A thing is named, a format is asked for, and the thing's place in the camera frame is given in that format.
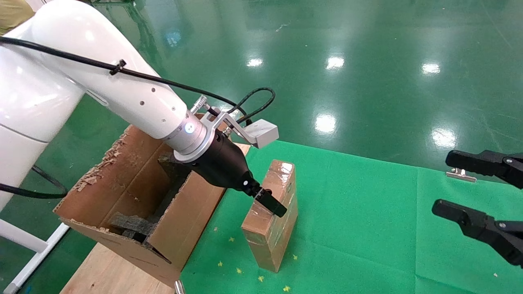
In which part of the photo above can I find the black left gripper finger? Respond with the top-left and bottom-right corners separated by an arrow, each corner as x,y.
254,188 -> 288,218

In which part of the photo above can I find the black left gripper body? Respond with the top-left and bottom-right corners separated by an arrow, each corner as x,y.
191,133 -> 262,199

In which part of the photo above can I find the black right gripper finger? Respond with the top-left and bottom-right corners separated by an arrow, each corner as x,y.
432,199 -> 523,267
445,150 -> 523,189

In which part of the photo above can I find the small taped cardboard box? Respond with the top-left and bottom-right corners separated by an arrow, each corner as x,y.
241,160 -> 299,273

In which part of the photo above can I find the large open cardboard carton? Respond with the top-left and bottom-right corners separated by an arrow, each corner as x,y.
53,116 -> 250,287

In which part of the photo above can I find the green cloth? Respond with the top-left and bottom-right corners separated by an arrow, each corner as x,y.
180,139 -> 523,294

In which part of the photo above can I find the person in yellow shirt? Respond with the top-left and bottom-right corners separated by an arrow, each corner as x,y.
0,0 -> 36,36

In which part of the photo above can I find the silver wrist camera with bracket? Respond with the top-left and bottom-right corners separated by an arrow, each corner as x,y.
200,111 -> 279,149

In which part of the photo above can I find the black braided camera cable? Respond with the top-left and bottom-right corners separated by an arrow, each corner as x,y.
0,36 -> 275,125

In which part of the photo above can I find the thick black hanging cable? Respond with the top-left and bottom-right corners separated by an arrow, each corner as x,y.
0,165 -> 68,200

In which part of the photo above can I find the white tubular stand frame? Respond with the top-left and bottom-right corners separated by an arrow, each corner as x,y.
0,218 -> 71,294

